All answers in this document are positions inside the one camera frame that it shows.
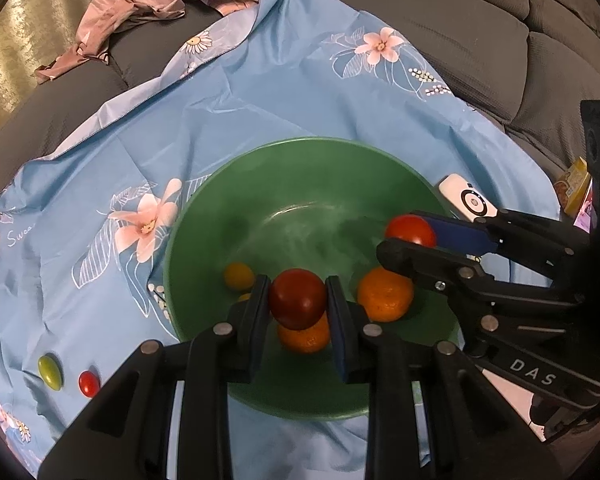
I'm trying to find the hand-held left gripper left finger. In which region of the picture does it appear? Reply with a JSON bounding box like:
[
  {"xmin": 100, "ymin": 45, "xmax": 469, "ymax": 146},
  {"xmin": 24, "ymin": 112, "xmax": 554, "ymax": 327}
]
[{"xmin": 37, "ymin": 274, "xmax": 272, "ymax": 480}]

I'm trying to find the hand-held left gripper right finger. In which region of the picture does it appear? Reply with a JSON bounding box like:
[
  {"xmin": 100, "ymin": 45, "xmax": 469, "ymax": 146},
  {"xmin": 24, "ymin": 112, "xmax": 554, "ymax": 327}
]
[{"xmin": 325, "ymin": 275, "xmax": 563, "ymax": 480}]

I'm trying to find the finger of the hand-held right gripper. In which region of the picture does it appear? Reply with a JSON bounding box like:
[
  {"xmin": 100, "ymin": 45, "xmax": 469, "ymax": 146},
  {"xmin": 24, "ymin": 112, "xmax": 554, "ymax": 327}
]
[
  {"xmin": 376, "ymin": 238, "xmax": 587, "ymax": 357},
  {"xmin": 426, "ymin": 208, "xmax": 594, "ymax": 287}
]

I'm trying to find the red tomato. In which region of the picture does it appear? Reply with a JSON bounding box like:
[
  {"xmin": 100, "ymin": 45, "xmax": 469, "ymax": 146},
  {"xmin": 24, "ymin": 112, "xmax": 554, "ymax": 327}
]
[
  {"xmin": 78, "ymin": 370, "xmax": 101, "ymax": 398},
  {"xmin": 385, "ymin": 214, "xmax": 437, "ymax": 248},
  {"xmin": 268, "ymin": 268, "xmax": 328, "ymax": 331}
]

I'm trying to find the orange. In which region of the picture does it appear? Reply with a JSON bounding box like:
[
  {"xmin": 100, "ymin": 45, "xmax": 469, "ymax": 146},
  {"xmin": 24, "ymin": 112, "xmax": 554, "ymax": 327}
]
[
  {"xmin": 357, "ymin": 267, "xmax": 414, "ymax": 323},
  {"xmin": 277, "ymin": 312, "xmax": 331, "ymax": 355}
]

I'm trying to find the green bowl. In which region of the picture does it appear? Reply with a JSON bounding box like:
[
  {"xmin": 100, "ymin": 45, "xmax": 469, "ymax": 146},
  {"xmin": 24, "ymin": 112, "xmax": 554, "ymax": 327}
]
[{"xmin": 163, "ymin": 136, "xmax": 462, "ymax": 422}]

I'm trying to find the white remote control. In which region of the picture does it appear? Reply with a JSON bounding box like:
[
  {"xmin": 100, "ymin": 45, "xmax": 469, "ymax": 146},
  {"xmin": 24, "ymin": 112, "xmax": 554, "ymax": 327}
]
[{"xmin": 438, "ymin": 173, "xmax": 499, "ymax": 221}]

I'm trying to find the yellow box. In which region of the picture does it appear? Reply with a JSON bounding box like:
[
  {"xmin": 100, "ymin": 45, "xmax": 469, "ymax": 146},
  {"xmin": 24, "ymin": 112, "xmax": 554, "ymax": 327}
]
[{"xmin": 554, "ymin": 157, "xmax": 594, "ymax": 216}]

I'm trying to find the purple packet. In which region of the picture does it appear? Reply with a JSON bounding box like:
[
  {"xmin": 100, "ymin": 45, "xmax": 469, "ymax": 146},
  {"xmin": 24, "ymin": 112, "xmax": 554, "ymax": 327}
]
[{"xmin": 574, "ymin": 194, "xmax": 599, "ymax": 234}]

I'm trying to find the green plum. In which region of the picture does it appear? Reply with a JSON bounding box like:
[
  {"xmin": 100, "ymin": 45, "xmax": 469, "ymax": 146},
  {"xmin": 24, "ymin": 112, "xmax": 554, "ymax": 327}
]
[{"xmin": 37, "ymin": 355, "xmax": 64, "ymax": 390}]

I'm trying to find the grey sofa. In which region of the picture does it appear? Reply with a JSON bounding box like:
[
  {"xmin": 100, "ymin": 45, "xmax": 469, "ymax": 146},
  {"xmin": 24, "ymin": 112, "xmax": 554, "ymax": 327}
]
[{"xmin": 0, "ymin": 0, "xmax": 600, "ymax": 221}]

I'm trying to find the blue floral cloth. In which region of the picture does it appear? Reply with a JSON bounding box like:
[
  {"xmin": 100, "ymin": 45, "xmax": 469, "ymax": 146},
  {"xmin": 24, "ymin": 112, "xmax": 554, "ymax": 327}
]
[{"xmin": 0, "ymin": 0, "xmax": 571, "ymax": 480}]

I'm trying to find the pink garment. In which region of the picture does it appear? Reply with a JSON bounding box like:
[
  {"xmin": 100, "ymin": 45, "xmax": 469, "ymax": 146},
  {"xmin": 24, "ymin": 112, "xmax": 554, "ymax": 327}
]
[{"xmin": 34, "ymin": 0, "xmax": 187, "ymax": 84}]

